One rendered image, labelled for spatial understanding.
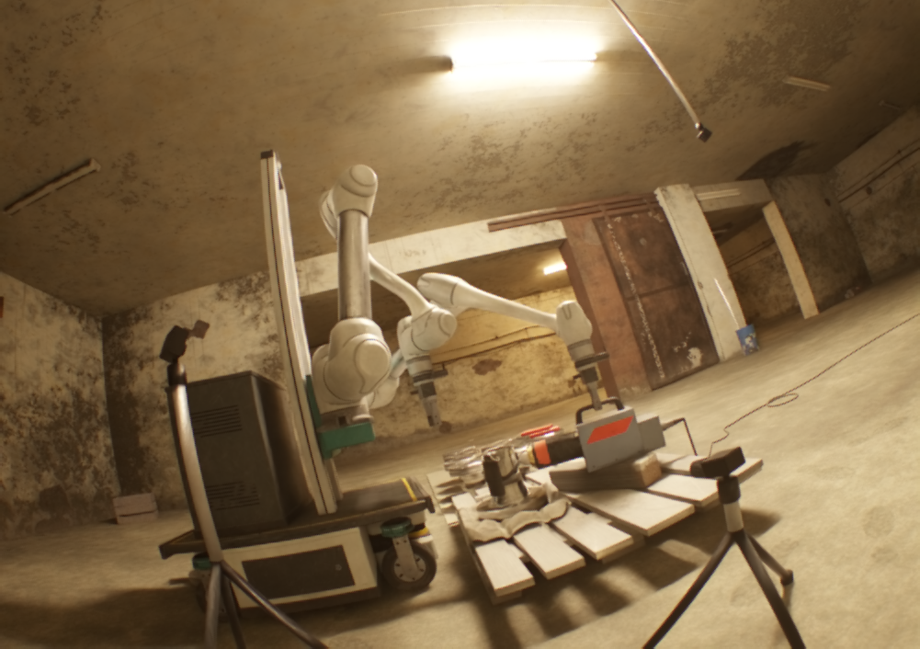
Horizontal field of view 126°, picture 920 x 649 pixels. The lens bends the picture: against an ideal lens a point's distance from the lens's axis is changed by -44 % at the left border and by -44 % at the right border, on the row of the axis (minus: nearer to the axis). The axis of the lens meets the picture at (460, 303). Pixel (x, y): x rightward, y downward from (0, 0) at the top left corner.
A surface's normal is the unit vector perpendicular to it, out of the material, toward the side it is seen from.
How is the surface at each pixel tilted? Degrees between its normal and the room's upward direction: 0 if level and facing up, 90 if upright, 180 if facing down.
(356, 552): 90
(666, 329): 90
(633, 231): 90
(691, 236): 90
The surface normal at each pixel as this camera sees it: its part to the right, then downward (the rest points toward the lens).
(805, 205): 0.10, -0.27
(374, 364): 0.57, -0.26
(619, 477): -0.83, 0.09
